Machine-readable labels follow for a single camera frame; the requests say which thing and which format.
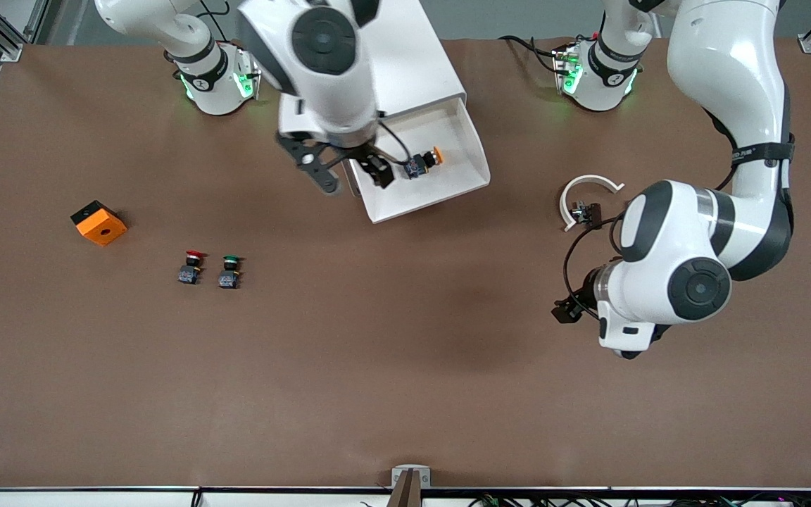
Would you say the yellow push button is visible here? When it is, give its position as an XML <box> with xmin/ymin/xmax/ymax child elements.
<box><xmin>405</xmin><ymin>146</ymin><xmax>446</xmax><ymax>179</ymax></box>

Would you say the green push button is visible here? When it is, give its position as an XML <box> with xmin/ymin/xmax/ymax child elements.
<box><xmin>218</xmin><ymin>255</ymin><xmax>244</xmax><ymax>290</ymax></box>

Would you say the red push button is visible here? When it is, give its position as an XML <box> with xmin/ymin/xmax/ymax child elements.
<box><xmin>178</xmin><ymin>249</ymin><xmax>207</xmax><ymax>285</ymax></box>

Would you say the small brown black component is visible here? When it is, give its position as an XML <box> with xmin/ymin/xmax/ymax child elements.
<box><xmin>571</xmin><ymin>201</ymin><xmax>603</xmax><ymax>227</ymax></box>

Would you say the white curved plastic piece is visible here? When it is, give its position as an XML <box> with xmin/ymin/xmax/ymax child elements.
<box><xmin>560</xmin><ymin>175</ymin><xmax>625</xmax><ymax>232</ymax></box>

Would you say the brown table cover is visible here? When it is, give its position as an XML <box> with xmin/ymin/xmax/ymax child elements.
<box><xmin>0</xmin><ymin>37</ymin><xmax>811</xmax><ymax>492</ymax></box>

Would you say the brown bar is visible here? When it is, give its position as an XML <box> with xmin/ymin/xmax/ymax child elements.
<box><xmin>386</xmin><ymin>469</ymin><xmax>423</xmax><ymax>507</ymax></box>

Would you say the orange box with hole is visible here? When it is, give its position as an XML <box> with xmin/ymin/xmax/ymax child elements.
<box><xmin>70</xmin><ymin>201</ymin><xmax>128</xmax><ymax>247</ymax></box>

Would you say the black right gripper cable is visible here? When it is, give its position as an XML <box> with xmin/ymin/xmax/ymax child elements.
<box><xmin>376</xmin><ymin>118</ymin><xmax>415</xmax><ymax>167</ymax></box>

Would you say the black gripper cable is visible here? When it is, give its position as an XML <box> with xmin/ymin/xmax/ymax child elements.
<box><xmin>376</xmin><ymin>118</ymin><xmax>415</xmax><ymax>167</ymax></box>
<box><xmin>563</xmin><ymin>213</ymin><xmax>626</xmax><ymax>319</ymax></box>

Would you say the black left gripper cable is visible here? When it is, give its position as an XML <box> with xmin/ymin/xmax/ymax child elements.
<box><xmin>563</xmin><ymin>213</ymin><xmax>626</xmax><ymax>319</ymax></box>

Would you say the black base cable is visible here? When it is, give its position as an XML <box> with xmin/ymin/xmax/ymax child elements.
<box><xmin>499</xmin><ymin>35</ymin><xmax>565</xmax><ymax>75</ymax></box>

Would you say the black cable bundle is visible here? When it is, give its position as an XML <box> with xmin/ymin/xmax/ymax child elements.
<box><xmin>465</xmin><ymin>493</ymin><xmax>811</xmax><ymax>507</ymax></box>

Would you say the grey metal bracket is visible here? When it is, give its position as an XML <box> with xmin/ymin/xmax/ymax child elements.
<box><xmin>391</xmin><ymin>464</ymin><xmax>432</xmax><ymax>490</ymax></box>

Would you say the white table edge rail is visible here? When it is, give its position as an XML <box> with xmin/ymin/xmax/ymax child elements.
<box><xmin>0</xmin><ymin>487</ymin><xmax>811</xmax><ymax>507</ymax></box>

